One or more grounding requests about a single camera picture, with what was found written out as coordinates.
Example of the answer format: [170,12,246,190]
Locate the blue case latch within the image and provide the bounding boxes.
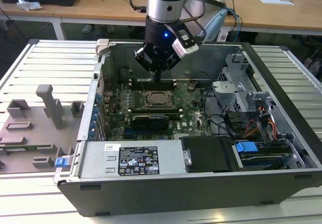
[54,158,70,169]

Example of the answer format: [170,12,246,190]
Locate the copper cable conduit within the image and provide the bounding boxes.
[180,15,202,25]

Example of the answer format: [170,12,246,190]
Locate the pale blue teach pendant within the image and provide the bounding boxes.
[201,8,228,38]

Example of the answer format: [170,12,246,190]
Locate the grey parts rack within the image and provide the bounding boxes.
[0,84,85,175]

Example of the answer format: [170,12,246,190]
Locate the black open PC case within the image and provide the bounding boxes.
[53,39,318,218]

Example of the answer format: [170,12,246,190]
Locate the silver square CPU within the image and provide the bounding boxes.
[150,93,166,104]

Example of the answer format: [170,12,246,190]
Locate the black graphics card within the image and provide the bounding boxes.
[131,114,170,132]

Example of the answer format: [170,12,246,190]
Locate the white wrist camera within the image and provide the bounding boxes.
[165,22,200,59]

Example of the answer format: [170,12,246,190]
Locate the black drive bay cover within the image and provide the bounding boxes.
[180,135,238,173]

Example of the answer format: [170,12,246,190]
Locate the grey case latch handle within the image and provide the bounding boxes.
[96,39,112,56]

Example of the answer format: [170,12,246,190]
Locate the silver power supply unit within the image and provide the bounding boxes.
[79,140,187,178]

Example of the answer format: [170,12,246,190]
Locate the black CPU socket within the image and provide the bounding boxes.
[142,90,177,109]

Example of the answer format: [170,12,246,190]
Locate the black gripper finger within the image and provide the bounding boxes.
[157,53,182,84]
[133,46,159,84]

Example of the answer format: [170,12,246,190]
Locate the silver disk bay frame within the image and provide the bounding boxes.
[233,92,306,171]

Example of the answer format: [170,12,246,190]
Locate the silver drive cage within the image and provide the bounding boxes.
[210,52,257,116]

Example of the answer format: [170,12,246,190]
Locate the black internal cables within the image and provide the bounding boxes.
[203,88,237,138]

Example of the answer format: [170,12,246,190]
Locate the coloured wire bundle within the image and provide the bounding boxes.
[245,105,278,139]

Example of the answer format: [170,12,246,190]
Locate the black RAM slot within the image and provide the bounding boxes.
[128,107,183,113]
[128,78,177,85]
[129,111,184,117]
[128,83,177,91]

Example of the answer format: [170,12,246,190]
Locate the blue disk carrier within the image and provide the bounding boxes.
[235,140,286,171]

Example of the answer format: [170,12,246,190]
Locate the metal socket cover frame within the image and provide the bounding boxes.
[144,91,175,108]

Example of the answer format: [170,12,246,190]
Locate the blue cable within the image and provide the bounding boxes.
[226,6,244,43]

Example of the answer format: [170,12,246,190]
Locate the wooden desk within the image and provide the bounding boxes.
[0,0,322,37]

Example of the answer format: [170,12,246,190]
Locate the green motherboard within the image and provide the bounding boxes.
[103,82,215,142]

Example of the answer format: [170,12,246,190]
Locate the white paper sheet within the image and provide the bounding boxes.
[259,0,295,7]

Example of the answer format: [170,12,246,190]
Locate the crumpled white paper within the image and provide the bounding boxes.
[16,0,43,11]

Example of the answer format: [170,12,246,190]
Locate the green RAM stick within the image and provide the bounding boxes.
[0,144,52,153]

